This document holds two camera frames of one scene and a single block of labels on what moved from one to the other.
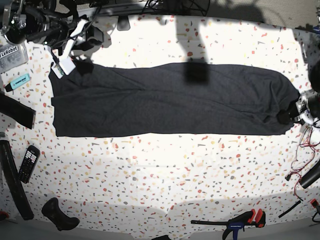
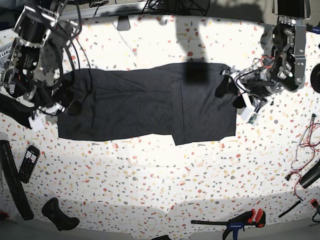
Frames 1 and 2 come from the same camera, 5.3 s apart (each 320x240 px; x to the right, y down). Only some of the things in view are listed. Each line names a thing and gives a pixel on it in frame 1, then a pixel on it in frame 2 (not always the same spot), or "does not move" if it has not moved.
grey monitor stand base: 123,23 does not move
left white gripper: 64,66 to 36,122
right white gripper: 302,108 to 248,113
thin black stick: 299,202 does not move
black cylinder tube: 312,176 does not move
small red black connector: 314,203 does not move
